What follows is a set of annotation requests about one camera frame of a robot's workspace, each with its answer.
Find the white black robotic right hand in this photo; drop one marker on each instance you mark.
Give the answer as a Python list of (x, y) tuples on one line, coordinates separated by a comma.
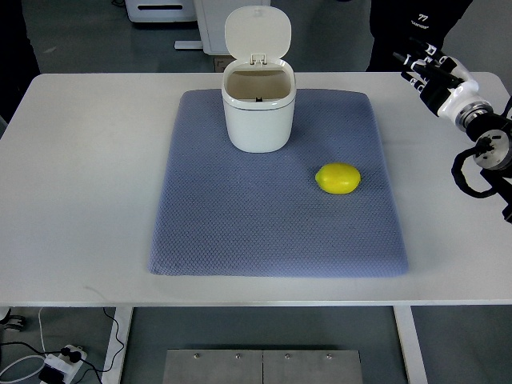
[(444, 85)]

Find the yellow lemon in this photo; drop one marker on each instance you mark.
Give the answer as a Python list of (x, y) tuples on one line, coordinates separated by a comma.
[(338, 178)]

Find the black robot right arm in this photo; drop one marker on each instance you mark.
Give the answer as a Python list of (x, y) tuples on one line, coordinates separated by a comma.
[(491, 134)]

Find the white trash bin with lid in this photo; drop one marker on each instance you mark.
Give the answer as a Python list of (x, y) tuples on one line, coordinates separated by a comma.
[(258, 87)]

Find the person in dark clothes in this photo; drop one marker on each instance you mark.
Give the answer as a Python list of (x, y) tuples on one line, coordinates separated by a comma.
[(394, 23)]

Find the white cabinet in background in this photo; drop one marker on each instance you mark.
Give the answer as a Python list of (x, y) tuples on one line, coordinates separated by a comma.
[(211, 17)]

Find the blue textured mat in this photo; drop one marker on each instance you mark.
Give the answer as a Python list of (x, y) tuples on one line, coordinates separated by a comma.
[(226, 212)]

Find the right white table leg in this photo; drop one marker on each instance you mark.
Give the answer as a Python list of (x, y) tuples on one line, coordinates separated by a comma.
[(410, 347)]

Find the white table leg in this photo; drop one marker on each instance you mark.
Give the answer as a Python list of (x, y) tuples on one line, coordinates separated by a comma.
[(117, 346), (410, 347)]

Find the white appliance in background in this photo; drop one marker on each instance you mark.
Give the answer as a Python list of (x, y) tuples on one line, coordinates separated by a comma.
[(160, 11)]

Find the metal floor plate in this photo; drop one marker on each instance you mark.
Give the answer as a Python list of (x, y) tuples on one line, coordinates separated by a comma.
[(262, 366)]

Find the left white table leg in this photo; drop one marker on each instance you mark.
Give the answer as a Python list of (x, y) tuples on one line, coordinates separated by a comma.
[(117, 346)]

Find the white power strip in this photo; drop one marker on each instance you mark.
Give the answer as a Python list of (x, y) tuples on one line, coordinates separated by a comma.
[(62, 368)]

